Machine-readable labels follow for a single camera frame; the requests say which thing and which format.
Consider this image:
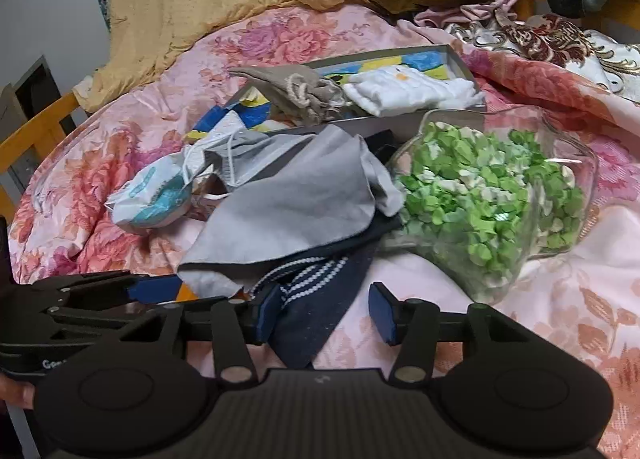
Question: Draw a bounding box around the pink floral bedsheet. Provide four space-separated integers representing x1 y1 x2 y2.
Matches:
10 4 640 459

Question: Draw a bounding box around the white blue mask packet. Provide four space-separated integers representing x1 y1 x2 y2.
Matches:
105 159 193 235

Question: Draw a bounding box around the white face mask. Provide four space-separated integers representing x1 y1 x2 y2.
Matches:
185 111 251 174

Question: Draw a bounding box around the white burgundy damask bedspread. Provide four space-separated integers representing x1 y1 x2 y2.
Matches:
445 14 640 104

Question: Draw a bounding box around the dark cloth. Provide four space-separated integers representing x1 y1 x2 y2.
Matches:
362 130 398 162

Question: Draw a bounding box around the grey door frame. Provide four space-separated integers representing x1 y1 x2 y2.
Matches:
0 55 66 190

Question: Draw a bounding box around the grey face mask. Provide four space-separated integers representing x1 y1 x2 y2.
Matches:
182 131 316 190

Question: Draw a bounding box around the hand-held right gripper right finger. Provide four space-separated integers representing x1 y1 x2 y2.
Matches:
368 282 532 385

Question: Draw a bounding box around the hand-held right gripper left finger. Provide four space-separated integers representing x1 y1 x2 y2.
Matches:
115 283 285 385

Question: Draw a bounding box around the navy striped sock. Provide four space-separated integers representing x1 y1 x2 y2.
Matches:
250 211 406 370

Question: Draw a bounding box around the white cloth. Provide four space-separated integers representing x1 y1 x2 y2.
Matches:
342 66 486 116

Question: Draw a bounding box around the beige drawstring pouch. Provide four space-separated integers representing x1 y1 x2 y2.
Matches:
227 65 353 124

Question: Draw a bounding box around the pile of green paper stars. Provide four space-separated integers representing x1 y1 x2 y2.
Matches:
397 121 586 285

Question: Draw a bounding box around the person's left hand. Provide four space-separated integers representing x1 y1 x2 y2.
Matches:
0 375 37 411

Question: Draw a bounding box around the grey tray with painted bottom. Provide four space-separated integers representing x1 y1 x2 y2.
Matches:
222 44 488 140

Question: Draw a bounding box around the glass bowl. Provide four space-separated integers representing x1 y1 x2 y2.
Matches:
385 106 601 305

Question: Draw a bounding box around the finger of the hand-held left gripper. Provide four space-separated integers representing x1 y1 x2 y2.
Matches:
50 304 161 333
32 269 182 308

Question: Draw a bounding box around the grey cloth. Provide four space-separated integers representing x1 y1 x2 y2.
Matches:
177 125 406 297

